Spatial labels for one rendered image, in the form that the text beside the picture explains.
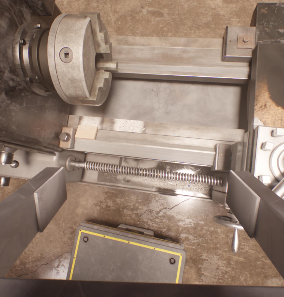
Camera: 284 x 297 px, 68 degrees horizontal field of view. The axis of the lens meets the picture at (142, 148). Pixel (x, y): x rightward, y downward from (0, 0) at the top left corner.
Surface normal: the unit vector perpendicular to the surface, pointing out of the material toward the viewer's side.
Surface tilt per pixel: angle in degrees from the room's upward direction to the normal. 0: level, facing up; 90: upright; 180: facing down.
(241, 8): 0
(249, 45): 0
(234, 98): 13
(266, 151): 0
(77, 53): 21
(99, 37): 52
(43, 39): 9
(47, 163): 32
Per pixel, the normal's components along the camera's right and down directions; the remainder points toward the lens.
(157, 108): -0.02, -0.25
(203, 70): -0.19, 0.64
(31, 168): -0.18, 0.40
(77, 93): -0.16, 0.87
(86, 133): -0.09, -0.44
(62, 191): 1.00, 0.02
